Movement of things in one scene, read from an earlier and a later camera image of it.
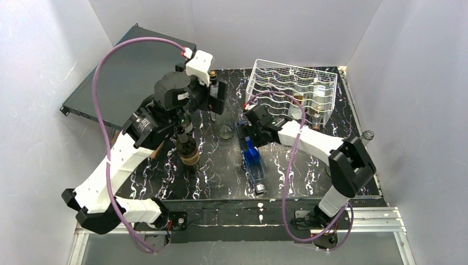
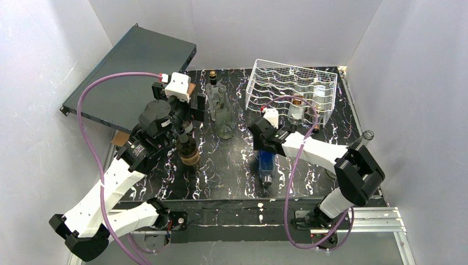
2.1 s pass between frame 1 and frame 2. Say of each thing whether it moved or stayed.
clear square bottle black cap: stayed
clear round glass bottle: stayed
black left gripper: moved
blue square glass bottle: moved
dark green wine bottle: stayed
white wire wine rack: stayed
